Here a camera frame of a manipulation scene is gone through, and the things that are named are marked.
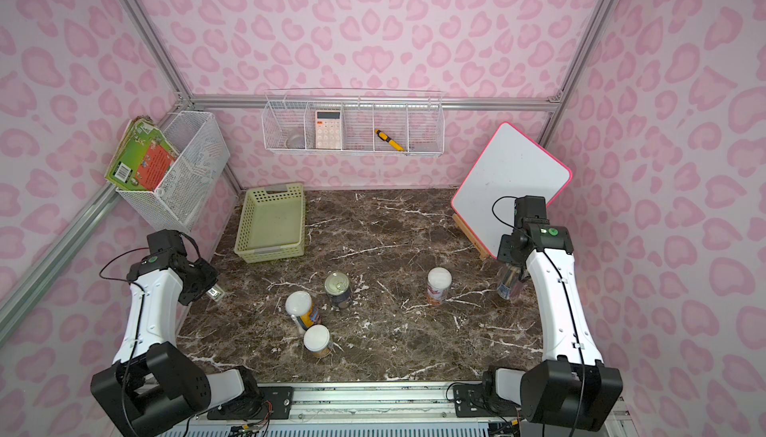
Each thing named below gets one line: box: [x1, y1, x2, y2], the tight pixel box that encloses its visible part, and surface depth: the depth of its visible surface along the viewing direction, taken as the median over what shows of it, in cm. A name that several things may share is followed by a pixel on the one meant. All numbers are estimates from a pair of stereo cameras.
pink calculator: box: [315, 109, 343, 150], surface depth 97 cm
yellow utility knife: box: [374, 128, 405, 152], surface depth 100 cm
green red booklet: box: [104, 115, 180, 192], surface depth 73 cm
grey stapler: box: [205, 283, 226, 303], surface depth 80 cm
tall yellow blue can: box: [285, 290, 322, 335], surface depth 78 cm
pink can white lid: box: [426, 266, 452, 305], surface depth 85 cm
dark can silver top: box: [324, 271, 352, 310], surface depth 87 cm
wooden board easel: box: [451, 213, 491, 262], surface depth 102 cm
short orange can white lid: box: [303, 324, 331, 359], surface depth 79 cm
